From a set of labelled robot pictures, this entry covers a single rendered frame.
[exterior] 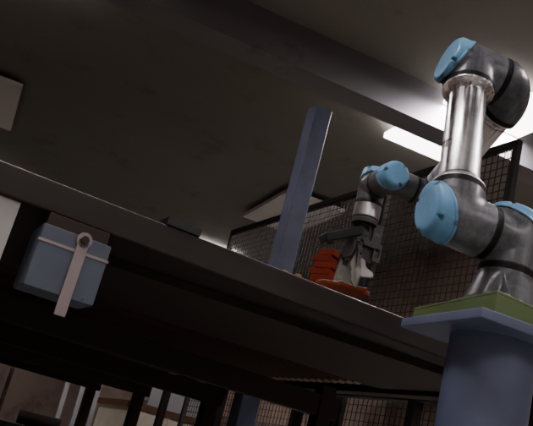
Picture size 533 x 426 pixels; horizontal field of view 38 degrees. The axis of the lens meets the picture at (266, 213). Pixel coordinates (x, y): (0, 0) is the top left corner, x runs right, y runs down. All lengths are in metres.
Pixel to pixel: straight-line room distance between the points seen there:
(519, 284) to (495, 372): 0.19
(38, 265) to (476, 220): 0.84
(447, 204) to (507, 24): 2.98
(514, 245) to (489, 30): 3.00
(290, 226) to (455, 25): 1.46
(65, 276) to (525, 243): 0.90
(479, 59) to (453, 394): 0.75
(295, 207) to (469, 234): 2.52
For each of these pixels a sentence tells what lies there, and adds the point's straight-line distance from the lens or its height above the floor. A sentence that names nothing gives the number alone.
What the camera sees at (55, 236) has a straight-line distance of 1.50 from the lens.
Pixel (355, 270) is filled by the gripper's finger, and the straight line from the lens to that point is 2.05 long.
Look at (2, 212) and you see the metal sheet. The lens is 1.51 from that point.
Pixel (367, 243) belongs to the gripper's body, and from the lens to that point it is 2.11.
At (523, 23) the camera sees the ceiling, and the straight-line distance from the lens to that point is 4.46.
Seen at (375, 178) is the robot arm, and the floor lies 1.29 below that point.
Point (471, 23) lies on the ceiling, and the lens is 4.51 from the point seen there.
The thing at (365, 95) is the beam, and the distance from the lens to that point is 4.85.
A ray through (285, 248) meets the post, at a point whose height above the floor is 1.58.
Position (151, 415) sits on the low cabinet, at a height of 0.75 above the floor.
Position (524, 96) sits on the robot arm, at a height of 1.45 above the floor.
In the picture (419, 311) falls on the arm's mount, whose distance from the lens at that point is 1.68.
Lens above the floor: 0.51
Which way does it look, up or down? 18 degrees up
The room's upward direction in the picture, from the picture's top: 15 degrees clockwise
